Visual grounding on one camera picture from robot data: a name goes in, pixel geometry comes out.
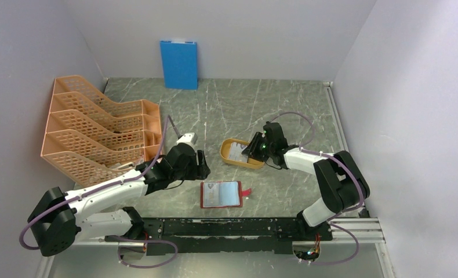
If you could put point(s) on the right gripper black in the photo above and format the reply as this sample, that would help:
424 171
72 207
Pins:
251 151

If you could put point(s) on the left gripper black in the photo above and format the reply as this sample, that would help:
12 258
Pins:
200 171

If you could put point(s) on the yellow oval tray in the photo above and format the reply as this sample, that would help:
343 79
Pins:
224 151

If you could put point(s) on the red leather card holder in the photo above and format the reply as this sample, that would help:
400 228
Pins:
231 194

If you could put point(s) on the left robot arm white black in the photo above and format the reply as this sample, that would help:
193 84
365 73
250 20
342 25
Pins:
61 218

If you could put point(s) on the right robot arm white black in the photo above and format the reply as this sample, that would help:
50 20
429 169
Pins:
340 181

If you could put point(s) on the silver VIP credit card stack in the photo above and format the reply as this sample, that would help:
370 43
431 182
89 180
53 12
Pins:
236 152

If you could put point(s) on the orange mesh file organizer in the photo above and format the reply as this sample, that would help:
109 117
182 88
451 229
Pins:
91 139

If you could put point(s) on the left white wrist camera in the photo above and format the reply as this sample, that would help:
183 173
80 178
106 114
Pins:
188 139

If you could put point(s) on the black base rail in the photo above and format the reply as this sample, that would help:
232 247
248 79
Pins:
214 235

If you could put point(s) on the aluminium frame rail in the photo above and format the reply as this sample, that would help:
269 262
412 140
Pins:
335 115

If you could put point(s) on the blue folder against wall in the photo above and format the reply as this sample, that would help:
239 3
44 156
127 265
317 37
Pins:
179 64

